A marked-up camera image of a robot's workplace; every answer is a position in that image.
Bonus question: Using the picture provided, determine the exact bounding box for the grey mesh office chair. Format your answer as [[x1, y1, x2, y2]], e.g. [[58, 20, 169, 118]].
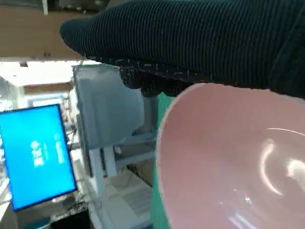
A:
[[72, 64, 159, 178]]

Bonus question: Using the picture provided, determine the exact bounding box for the monitor with blue screen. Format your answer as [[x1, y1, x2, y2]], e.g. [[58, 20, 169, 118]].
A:
[[0, 104, 78, 212]]

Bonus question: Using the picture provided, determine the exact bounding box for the green cutting mat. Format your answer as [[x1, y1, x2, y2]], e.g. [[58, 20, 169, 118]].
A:
[[150, 92, 177, 229]]

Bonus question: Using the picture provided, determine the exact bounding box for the pink bowl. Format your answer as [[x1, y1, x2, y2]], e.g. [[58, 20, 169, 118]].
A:
[[156, 82, 305, 229]]

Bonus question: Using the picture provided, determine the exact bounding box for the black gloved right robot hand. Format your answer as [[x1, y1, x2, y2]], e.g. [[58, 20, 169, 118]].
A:
[[59, 0, 305, 100]]

